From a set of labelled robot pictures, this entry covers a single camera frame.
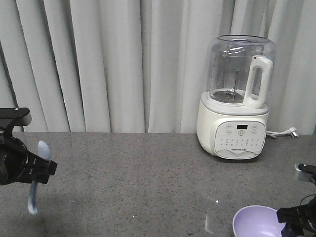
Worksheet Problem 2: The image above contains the purple plastic bowl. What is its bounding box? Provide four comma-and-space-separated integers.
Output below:
232, 205, 285, 237

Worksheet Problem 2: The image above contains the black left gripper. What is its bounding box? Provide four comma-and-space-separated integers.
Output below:
0, 128, 57, 185

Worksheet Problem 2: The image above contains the white power cord with plug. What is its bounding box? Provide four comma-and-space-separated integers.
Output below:
265, 126, 300, 139

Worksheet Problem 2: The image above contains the white blender with clear jug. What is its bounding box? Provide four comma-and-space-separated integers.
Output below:
197, 35, 277, 160

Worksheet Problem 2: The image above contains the light blue plastic spoon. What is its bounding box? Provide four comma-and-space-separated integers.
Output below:
28, 140, 51, 215

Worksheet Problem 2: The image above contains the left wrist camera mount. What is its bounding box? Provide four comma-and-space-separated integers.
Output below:
0, 107, 32, 132

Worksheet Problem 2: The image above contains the grey-white pleated curtain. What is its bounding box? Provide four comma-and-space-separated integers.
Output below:
0, 0, 316, 134

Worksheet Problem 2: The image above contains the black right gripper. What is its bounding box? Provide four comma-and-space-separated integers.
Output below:
276, 195, 316, 237

